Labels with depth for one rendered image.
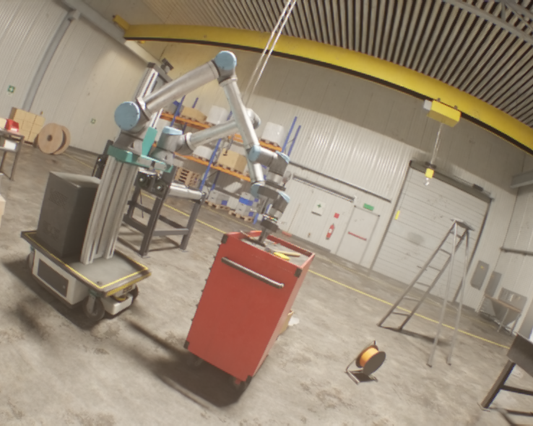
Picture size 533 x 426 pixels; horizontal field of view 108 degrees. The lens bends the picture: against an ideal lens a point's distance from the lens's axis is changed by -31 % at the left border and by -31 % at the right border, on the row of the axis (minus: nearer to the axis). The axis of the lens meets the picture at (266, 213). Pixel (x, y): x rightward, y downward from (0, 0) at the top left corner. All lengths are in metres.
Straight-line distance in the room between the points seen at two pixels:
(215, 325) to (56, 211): 1.33
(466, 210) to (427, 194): 1.96
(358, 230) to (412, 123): 5.22
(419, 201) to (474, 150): 3.66
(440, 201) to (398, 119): 3.90
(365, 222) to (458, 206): 4.19
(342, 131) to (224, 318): 11.27
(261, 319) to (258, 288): 0.18
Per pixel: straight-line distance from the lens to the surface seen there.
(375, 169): 12.06
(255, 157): 1.54
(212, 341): 1.74
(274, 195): 1.60
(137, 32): 14.47
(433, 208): 12.35
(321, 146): 12.22
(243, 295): 1.57
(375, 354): 2.64
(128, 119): 1.56
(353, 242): 11.72
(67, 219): 2.07
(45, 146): 10.19
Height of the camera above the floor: 1.22
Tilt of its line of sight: 3 degrees down
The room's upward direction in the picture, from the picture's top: 22 degrees clockwise
